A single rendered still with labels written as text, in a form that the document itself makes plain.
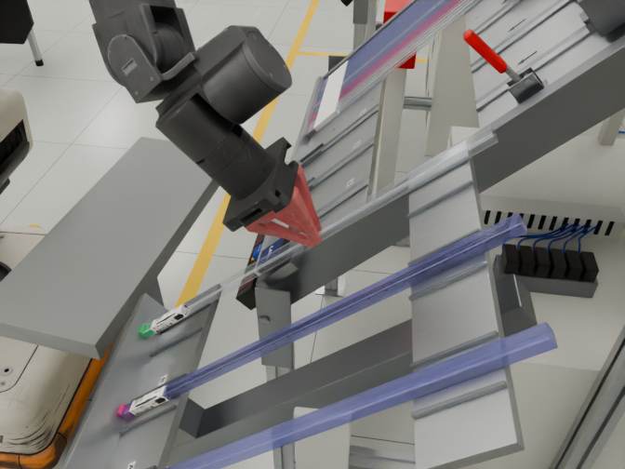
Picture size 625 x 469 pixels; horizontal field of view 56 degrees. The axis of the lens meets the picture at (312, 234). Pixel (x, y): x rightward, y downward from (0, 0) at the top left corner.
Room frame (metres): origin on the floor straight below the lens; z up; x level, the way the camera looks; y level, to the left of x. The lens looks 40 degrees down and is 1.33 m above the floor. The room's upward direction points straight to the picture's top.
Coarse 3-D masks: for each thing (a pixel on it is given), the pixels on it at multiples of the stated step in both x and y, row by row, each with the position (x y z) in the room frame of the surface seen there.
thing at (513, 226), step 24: (480, 240) 0.35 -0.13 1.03; (504, 240) 0.34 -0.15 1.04; (432, 264) 0.35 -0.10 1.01; (456, 264) 0.34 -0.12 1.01; (384, 288) 0.35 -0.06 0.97; (336, 312) 0.36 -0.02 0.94; (288, 336) 0.36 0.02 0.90; (216, 360) 0.38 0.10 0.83; (240, 360) 0.37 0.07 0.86; (168, 384) 0.39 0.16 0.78; (192, 384) 0.37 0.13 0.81
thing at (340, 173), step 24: (336, 120) 1.00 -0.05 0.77; (360, 120) 0.91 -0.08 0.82; (312, 144) 0.98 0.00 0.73; (336, 144) 0.89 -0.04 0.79; (360, 144) 0.82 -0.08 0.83; (312, 168) 0.87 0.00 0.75; (336, 168) 0.80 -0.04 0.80; (360, 168) 0.74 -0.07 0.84; (312, 192) 0.78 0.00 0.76; (336, 192) 0.72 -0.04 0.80; (360, 192) 0.67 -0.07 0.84
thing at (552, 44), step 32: (512, 0) 0.88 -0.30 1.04; (544, 0) 0.81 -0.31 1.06; (576, 0) 0.74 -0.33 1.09; (480, 32) 0.87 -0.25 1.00; (512, 32) 0.79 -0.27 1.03; (544, 32) 0.72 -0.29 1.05; (576, 32) 0.66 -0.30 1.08; (480, 64) 0.77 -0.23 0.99; (512, 64) 0.70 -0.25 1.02; (544, 64) 0.64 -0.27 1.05; (576, 64) 0.60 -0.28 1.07; (480, 96) 0.68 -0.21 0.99; (512, 96) 0.63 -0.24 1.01; (480, 128) 0.61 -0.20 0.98
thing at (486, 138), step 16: (464, 144) 0.46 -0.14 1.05; (480, 144) 0.45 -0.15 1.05; (432, 160) 0.47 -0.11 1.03; (448, 160) 0.46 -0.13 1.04; (464, 160) 0.46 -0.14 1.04; (416, 176) 0.46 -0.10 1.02; (432, 176) 0.46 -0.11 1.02; (384, 192) 0.47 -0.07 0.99; (400, 192) 0.46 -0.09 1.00; (352, 208) 0.47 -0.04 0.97; (368, 208) 0.47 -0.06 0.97; (320, 224) 0.48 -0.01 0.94; (336, 224) 0.47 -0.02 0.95; (272, 256) 0.48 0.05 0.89; (288, 256) 0.47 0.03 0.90; (240, 272) 0.49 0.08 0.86; (256, 272) 0.48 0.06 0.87; (208, 288) 0.50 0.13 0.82; (224, 288) 0.48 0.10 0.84; (192, 304) 0.49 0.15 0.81; (144, 336) 0.50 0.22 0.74
